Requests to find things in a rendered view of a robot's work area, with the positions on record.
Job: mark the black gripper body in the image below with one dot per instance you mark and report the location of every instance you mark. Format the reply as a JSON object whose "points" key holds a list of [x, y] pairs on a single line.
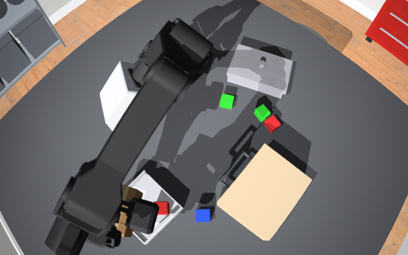
{"points": [[142, 213]]}

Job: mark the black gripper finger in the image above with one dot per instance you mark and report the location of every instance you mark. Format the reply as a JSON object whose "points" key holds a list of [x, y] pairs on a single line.
{"points": [[127, 223]]}

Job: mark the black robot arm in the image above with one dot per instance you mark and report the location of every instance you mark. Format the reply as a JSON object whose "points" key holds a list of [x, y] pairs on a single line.
{"points": [[90, 204]]}

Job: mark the red block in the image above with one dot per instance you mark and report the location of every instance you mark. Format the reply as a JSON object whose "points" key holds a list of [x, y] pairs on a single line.
{"points": [[272, 124], [164, 207]]}

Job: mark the green block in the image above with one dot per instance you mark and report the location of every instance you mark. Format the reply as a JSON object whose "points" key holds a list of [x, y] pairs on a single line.
{"points": [[262, 112], [227, 101]]}

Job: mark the blue block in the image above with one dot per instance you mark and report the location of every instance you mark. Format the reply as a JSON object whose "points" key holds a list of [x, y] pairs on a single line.
{"points": [[202, 215]]}

